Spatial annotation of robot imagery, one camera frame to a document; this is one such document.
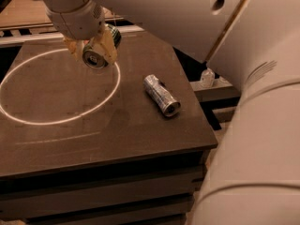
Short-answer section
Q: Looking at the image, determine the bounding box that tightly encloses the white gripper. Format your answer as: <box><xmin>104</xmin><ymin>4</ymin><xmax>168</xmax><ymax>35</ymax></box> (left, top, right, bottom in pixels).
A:
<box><xmin>46</xmin><ymin>0</ymin><xmax>118</xmax><ymax>65</ymax></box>

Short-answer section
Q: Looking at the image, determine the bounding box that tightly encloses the green soda can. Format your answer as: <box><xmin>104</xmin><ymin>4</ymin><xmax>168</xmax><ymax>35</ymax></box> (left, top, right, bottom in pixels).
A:
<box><xmin>82</xmin><ymin>23</ymin><xmax>122</xmax><ymax>68</ymax></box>

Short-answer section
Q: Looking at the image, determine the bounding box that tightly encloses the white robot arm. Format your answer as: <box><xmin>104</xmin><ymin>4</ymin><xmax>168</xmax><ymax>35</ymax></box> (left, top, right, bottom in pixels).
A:
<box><xmin>44</xmin><ymin>0</ymin><xmax>300</xmax><ymax>225</ymax></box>

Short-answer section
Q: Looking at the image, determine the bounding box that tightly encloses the silver blue can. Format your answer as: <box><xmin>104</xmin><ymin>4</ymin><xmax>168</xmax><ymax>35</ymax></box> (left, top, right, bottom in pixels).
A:
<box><xmin>143</xmin><ymin>74</ymin><xmax>181</xmax><ymax>117</ymax></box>

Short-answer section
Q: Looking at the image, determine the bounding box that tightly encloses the wooden workbench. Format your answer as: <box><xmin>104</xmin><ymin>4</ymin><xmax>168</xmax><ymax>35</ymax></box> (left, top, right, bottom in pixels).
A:
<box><xmin>0</xmin><ymin>0</ymin><xmax>123</xmax><ymax>32</ymax></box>

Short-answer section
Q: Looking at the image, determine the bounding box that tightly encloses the dark wooden table cabinet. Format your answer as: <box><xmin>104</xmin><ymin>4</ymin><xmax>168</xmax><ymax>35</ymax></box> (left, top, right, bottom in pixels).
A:
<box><xmin>0</xmin><ymin>32</ymin><xmax>217</xmax><ymax>225</ymax></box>

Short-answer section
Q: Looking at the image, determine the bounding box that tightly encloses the clear sanitizer bottle left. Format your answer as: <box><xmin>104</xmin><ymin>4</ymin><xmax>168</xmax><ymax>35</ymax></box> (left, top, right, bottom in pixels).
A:
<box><xmin>200</xmin><ymin>68</ymin><xmax>215</xmax><ymax>88</ymax></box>

